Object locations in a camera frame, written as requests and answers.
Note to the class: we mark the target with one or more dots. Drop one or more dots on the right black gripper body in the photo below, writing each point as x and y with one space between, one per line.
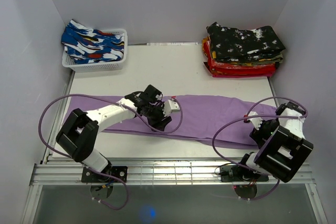
266 129

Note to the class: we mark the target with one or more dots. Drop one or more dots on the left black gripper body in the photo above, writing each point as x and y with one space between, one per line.
154 114

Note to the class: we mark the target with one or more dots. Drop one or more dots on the purple trousers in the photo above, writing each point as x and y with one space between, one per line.
203 115

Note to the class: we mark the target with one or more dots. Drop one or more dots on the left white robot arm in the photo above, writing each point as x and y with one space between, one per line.
78 134

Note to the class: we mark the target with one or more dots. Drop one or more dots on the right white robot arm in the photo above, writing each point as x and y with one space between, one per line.
282 145

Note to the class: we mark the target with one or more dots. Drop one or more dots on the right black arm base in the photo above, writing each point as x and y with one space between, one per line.
233 173

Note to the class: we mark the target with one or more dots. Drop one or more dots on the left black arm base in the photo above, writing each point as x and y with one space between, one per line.
119 172

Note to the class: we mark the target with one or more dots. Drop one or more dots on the red folded trousers stack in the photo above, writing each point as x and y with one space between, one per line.
228 70

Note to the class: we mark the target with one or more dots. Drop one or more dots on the blue patterned trousers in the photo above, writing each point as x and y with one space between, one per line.
87 45

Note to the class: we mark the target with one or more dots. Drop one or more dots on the black white patterned folded trousers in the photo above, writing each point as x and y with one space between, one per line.
230 44

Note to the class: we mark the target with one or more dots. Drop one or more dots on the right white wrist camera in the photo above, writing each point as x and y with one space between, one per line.
254 118

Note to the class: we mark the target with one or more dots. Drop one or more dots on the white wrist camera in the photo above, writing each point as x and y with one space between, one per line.
254 118
170 106

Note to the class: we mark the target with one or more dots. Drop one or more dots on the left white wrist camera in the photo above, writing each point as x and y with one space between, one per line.
170 106

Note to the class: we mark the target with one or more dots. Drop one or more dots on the aluminium rail frame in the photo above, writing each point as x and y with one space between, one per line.
183 190

